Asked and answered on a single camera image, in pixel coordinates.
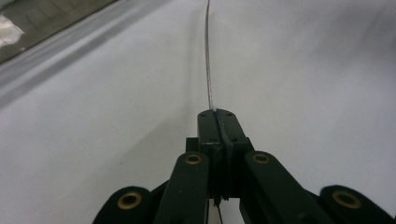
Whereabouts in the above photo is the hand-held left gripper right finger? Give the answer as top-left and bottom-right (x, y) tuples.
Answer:
(215, 107), (255, 201)

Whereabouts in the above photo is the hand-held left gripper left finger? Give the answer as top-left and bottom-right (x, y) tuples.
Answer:
(186, 108), (224, 201)

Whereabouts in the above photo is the white table sheet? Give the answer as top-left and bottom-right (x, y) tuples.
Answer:
(0, 0), (396, 224)

